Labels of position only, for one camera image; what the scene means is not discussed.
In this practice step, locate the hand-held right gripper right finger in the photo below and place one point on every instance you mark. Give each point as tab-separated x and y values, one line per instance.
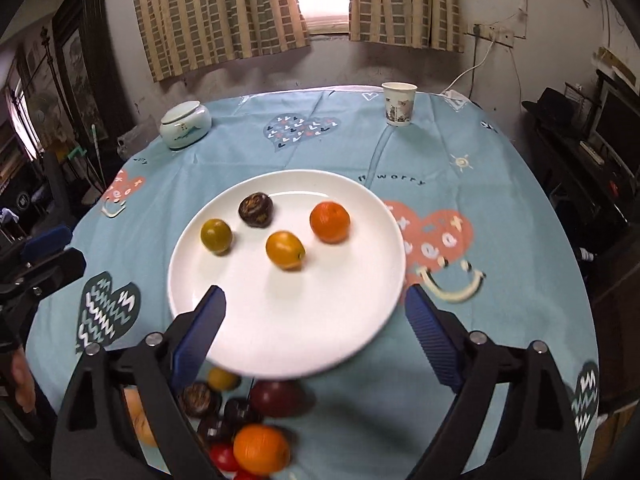
430	340

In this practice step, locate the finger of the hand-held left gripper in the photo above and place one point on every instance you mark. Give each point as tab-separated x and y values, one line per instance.
47	240
60	265

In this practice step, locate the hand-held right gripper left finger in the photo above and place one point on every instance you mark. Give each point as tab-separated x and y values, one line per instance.
200	335

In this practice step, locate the small yellow-orange fruit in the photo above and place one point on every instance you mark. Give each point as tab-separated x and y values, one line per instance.
223	380

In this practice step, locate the dark brown wrinkled fruit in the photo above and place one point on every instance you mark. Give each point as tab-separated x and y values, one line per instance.
200	398
255	210

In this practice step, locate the large dark red fruit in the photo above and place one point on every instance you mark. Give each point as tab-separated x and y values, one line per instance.
275	398

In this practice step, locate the white round plate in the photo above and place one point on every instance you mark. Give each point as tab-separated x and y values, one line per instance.
300	310

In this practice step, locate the pale tan round fruit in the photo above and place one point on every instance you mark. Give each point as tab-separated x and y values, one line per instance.
140	422

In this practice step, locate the large orange tangerine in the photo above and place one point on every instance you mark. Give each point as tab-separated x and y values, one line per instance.
261	449

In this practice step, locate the person's left hand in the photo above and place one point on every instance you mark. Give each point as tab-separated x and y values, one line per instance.
22	380

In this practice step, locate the green-yellow round fruit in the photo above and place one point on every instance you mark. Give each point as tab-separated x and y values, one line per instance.
216	236

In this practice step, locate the yellow round fruit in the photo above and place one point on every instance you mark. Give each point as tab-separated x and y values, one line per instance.
285	250

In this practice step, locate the white standing fan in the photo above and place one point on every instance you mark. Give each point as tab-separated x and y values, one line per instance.
42	110

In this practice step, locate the dark framed picture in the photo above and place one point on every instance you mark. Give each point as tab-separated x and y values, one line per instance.
82	75

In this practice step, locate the white ceramic lidded jar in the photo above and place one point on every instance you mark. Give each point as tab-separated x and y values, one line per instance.
185	125

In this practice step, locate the black side cabinet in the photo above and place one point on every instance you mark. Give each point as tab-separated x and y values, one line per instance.
575	185

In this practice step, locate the printed paper cup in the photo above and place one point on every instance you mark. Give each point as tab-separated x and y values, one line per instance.
399	105

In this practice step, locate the black hat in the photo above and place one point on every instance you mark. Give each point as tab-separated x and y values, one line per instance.
550	105

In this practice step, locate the wide striped checked curtain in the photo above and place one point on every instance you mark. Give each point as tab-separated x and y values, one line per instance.
210	10

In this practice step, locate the black monitor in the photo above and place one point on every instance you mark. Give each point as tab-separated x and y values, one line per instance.
620	125

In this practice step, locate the narrow striped checked curtain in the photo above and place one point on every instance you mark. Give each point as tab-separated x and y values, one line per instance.
400	0

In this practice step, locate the wall power strip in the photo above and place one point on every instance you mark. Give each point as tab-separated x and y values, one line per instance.
492	34

